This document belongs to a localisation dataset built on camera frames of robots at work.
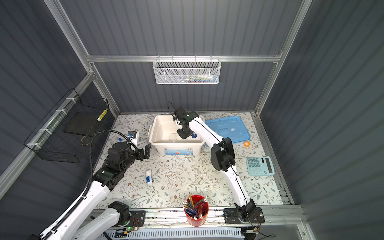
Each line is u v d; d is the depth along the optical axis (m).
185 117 0.70
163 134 1.05
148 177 0.85
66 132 0.72
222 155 0.58
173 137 0.99
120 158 0.56
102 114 0.83
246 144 1.02
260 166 0.89
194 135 1.05
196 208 0.68
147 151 0.70
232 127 1.11
